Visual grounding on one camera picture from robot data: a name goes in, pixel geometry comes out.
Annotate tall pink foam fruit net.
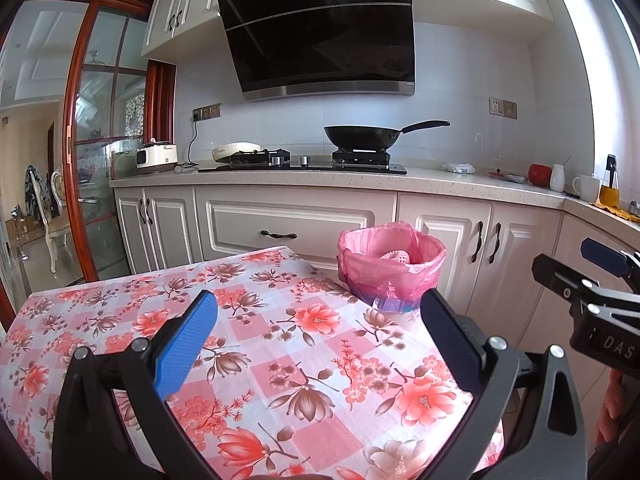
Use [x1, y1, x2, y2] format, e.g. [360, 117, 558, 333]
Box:
[381, 249, 411, 264]

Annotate lower kitchen cabinets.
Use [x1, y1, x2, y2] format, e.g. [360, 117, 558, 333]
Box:
[112, 171, 639, 349]

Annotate pink-lined trash bin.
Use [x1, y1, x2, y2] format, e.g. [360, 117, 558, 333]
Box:
[337, 221, 447, 313]

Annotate person's right hand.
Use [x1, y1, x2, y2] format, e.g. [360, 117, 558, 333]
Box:
[596, 370, 629, 445]

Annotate oil bottle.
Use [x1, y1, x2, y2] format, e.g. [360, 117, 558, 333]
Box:
[599, 154, 620, 208]

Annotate white mug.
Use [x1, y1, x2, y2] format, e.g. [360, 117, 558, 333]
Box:
[572, 174, 601, 203]

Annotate white small jar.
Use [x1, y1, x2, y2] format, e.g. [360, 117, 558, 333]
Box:
[549, 164, 565, 193]

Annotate red cup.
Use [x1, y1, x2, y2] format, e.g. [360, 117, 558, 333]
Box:
[527, 164, 552, 188]

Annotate floral pink tablecloth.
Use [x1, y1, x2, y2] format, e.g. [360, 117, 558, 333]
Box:
[1, 247, 472, 479]

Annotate white packet on counter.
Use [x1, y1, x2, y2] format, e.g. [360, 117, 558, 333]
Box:
[442, 162, 475, 174]

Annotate white dining chair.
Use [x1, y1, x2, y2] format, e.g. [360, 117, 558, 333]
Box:
[24, 165, 70, 274]

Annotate white rice cooker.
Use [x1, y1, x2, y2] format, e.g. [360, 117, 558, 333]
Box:
[136, 140, 178, 174]

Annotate white electric griddle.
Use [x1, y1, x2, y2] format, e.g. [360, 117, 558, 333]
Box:
[212, 142, 262, 162]

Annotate black gas stove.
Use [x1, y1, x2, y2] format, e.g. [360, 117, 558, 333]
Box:
[198, 148, 407, 176]

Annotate black wok pan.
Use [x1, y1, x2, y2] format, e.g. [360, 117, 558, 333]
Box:
[324, 120, 450, 152]

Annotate wooden sliding glass door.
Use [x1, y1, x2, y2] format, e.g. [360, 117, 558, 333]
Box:
[1, 0, 175, 322]

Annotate black range hood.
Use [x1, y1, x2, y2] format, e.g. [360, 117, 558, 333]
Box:
[218, 0, 416, 101]

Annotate wall power outlet right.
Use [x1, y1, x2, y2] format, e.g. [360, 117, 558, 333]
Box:
[488, 98, 518, 120]

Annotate wall power outlet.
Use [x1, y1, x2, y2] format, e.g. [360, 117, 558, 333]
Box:
[192, 103, 221, 122]
[488, 98, 518, 120]

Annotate wall power outlet left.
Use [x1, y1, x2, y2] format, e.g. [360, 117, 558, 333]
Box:
[192, 103, 221, 122]

